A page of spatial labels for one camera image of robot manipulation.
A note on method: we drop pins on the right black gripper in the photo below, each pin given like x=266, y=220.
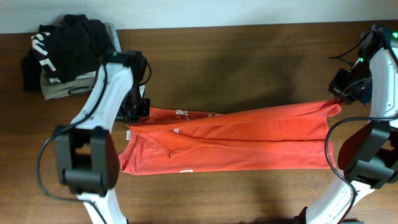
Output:
x=336, y=88

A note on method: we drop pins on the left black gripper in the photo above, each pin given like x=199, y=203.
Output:
x=134, y=114

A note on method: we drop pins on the orange red t-shirt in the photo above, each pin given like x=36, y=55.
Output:
x=180, y=141

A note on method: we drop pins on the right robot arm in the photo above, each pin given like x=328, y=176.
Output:
x=368, y=159

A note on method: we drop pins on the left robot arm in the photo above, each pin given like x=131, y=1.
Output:
x=87, y=162

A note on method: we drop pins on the khaki folded garment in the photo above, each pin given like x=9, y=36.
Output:
x=52, y=88

